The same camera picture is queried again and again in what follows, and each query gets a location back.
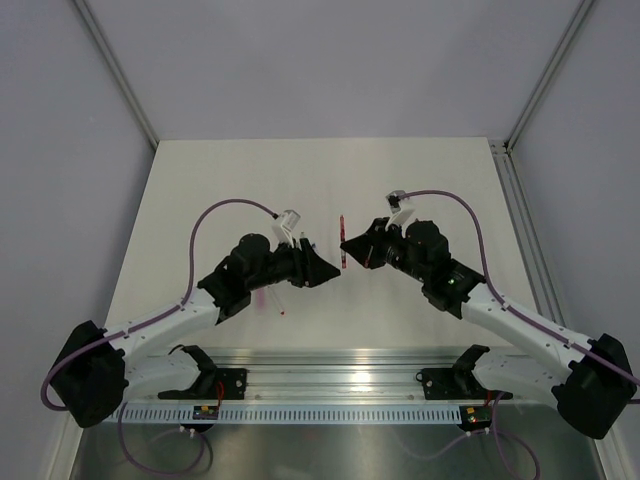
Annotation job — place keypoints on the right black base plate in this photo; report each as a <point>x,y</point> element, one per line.
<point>457,382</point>

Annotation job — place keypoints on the clear red-tipped pen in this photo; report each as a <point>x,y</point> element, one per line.
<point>277,301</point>

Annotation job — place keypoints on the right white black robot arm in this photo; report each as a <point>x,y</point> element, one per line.
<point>588,381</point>

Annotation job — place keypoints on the left aluminium frame post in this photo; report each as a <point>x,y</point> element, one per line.
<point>102,44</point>

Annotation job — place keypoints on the red gel pen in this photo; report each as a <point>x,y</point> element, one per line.
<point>342,233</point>

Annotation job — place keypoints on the aluminium front rail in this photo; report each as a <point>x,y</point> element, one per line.
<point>368,380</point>

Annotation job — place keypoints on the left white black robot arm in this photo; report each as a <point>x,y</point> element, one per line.
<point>98,370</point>

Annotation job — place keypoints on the white slotted cable duct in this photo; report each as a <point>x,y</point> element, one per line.
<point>236,414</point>

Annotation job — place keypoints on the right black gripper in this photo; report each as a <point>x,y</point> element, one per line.
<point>367,247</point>

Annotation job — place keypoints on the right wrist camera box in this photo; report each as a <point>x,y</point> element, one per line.
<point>401,208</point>

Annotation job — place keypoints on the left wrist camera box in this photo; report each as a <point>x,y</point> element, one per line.
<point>284,225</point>

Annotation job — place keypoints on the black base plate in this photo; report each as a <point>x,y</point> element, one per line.
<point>457,382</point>
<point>213,381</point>

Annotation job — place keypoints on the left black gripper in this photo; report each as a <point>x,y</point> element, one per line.
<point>309,269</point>

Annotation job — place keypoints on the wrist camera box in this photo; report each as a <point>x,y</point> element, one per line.
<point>284,225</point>
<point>401,208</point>

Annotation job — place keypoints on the right aluminium side rail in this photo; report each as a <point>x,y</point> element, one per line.
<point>545,294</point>

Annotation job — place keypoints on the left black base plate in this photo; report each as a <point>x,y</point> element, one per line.
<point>213,381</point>

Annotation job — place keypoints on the pink highlighter marker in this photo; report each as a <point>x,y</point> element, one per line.
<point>260,300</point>

